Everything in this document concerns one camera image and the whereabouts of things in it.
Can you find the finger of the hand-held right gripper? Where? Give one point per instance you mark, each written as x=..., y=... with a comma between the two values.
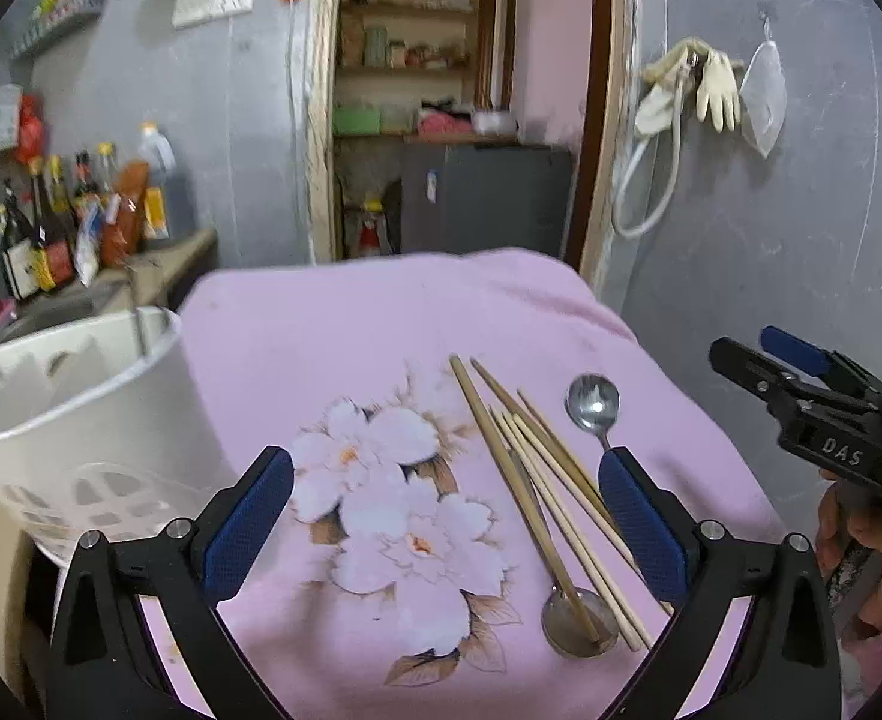
x=745, y=371
x=793, y=349

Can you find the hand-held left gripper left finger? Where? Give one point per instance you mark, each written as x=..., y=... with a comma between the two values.
x=250, y=525

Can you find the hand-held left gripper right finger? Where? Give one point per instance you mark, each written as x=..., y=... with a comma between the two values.
x=640, y=525

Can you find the light wooden chopstick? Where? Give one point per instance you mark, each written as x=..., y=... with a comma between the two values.
x=570, y=540
x=553, y=439
x=585, y=540

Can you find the large metal spoon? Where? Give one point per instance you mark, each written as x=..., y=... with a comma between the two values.
x=572, y=630

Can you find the small metal spoon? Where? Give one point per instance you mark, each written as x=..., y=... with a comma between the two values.
x=592, y=401

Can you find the dark bamboo chopstick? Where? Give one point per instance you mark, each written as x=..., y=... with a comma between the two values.
x=497, y=457
x=516, y=420

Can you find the white plastic utensil holder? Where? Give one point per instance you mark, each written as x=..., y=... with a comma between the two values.
x=88, y=427

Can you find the person's right hand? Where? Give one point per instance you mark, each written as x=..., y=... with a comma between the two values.
x=872, y=540

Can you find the person's pink clothing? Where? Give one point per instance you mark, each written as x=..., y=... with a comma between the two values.
x=872, y=675

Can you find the pink floral blanket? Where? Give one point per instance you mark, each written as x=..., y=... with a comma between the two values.
x=381, y=315

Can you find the clear plastic bag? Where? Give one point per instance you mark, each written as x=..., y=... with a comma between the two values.
x=763, y=101

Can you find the tan counter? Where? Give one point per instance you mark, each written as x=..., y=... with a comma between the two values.
x=178, y=251

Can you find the grey fridge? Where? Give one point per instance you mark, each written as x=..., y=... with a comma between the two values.
x=486, y=199

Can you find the red bottle yellow cap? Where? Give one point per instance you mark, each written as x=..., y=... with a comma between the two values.
x=372, y=229

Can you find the blue white snack packet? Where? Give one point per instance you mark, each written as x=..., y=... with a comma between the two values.
x=88, y=244

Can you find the dark bottle red label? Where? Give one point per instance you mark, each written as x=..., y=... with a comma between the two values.
x=52, y=255

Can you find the white bowl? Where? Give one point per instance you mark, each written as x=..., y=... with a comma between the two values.
x=493, y=122

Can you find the dark bottle white label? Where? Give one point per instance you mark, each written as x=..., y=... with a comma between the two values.
x=21, y=255

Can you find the large cooking oil jug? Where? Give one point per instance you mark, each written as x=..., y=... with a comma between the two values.
x=157, y=180

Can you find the small sauce bottle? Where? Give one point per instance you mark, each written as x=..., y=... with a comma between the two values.
x=85, y=180
x=108, y=169

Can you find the green box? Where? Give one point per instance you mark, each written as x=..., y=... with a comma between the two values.
x=356, y=121

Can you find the red hanging bag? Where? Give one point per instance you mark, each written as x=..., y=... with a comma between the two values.
x=30, y=127

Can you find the wooden shelf unit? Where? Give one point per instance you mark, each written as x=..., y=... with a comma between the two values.
x=411, y=11

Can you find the green jar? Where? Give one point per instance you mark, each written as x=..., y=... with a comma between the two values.
x=375, y=46

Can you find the wooden door frame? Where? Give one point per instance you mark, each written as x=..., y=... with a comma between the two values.
x=610, y=127

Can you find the white wall switch plate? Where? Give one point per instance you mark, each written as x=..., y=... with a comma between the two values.
x=212, y=4

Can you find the wall shelf with packets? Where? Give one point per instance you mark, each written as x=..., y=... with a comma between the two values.
x=62, y=4

